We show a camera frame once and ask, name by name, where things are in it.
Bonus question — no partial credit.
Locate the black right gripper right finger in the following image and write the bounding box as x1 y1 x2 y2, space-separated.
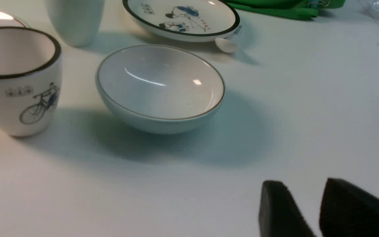
319 177 379 237

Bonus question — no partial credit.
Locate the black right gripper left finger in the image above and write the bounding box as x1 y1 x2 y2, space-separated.
259 180 315 237

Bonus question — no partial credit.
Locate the pale celadon small cup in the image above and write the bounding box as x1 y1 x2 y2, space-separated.
44 0 105 47

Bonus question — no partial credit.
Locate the pale celadon medium bowl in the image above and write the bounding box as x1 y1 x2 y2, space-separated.
95 45 226 135

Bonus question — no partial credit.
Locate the white ceramic spoon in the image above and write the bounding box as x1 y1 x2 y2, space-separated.
215 37 238 54

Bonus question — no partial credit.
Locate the green cloth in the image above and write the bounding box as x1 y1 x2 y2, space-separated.
225 0 345 21

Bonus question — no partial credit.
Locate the illustrated black-rimmed plate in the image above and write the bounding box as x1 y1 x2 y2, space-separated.
122 0 240 42

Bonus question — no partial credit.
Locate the white bicycle print cup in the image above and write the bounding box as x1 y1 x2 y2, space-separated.
0 26 62 137

